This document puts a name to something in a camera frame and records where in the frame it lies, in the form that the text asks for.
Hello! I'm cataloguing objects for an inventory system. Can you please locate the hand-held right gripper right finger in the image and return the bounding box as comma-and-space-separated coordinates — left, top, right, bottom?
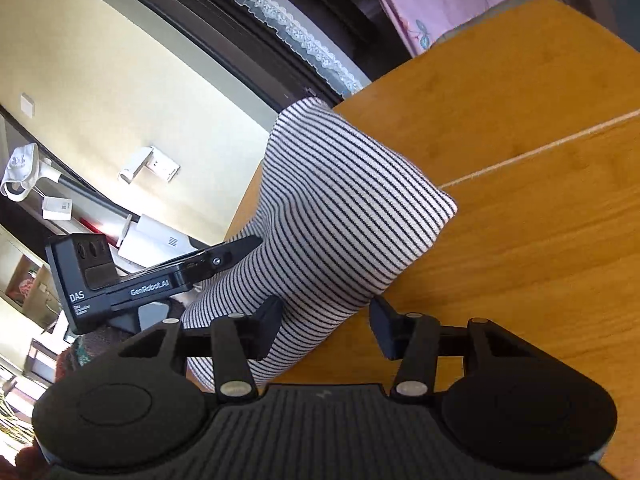
369, 294, 532, 402

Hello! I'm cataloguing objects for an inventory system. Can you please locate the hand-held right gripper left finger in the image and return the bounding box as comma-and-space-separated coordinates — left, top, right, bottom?
119, 295, 286, 404

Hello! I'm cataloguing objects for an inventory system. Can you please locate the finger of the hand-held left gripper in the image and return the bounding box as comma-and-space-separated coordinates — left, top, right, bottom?
181, 236, 264, 286

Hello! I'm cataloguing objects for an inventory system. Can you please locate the striped black and white garment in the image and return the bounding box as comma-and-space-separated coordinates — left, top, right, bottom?
181, 97, 459, 394

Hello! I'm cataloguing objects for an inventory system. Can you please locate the white upright vacuum cleaner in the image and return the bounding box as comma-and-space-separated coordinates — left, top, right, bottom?
39, 159, 197, 267

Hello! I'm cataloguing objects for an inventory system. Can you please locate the white paper tag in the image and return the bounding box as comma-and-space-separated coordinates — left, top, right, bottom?
42, 197, 74, 221

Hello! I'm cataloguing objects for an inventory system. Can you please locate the white face mask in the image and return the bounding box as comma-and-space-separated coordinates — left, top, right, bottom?
0, 142, 45, 202

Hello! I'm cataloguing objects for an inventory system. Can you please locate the white lace curtain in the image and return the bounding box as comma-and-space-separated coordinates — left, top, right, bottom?
187, 0, 364, 97

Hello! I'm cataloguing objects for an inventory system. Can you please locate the white wall socket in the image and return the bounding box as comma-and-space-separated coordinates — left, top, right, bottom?
118, 145, 180, 182

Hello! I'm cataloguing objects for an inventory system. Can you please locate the dark brown door frame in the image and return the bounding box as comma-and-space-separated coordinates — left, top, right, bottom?
87, 0, 401, 113

